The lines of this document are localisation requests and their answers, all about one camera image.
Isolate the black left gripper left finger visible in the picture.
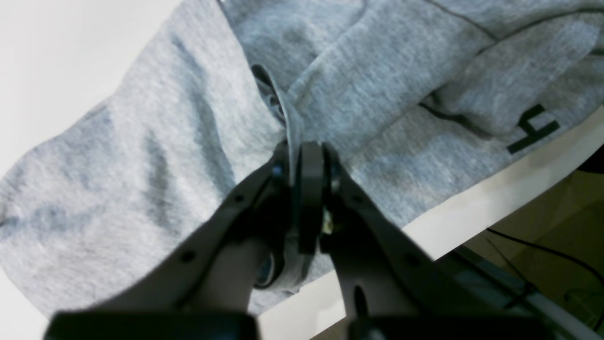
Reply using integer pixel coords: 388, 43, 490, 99
44, 142, 289, 340

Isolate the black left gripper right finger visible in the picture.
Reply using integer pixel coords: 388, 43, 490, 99
295, 142, 548, 340

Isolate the grey T-shirt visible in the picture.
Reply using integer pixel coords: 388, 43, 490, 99
1, 0, 603, 315

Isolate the aluminium table frame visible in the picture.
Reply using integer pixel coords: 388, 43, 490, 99
435, 246, 602, 340

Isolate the long black floor cable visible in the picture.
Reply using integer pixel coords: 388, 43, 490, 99
486, 229, 604, 289

